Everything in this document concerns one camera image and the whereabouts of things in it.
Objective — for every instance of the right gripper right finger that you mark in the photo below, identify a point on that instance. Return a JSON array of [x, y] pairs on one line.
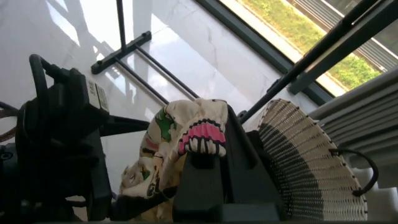
[[245, 183]]

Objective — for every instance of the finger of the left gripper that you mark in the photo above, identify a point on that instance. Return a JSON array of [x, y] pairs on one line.
[[124, 208], [118, 126]]

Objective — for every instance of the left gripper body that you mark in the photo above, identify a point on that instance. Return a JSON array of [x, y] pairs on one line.
[[77, 174]]

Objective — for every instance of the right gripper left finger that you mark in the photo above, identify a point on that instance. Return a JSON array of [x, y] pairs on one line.
[[199, 186]]

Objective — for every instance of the cream printed garment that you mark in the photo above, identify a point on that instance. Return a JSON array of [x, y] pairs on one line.
[[174, 118]]

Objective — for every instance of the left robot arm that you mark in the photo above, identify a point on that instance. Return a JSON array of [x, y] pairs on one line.
[[9, 174]]

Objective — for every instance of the black clothes rack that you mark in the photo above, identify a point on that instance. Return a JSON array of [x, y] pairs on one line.
[[121, 53]]

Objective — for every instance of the white laundry basket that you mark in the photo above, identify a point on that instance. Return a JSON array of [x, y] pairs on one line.
[[311, 149]]

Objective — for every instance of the brown curtain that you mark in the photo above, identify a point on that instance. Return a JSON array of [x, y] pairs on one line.
[[357, 115]]

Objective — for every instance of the window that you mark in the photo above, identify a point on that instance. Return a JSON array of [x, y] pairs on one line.
[[255, 42]]

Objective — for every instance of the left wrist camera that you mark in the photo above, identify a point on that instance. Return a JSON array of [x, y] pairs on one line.
[[81, 102]]

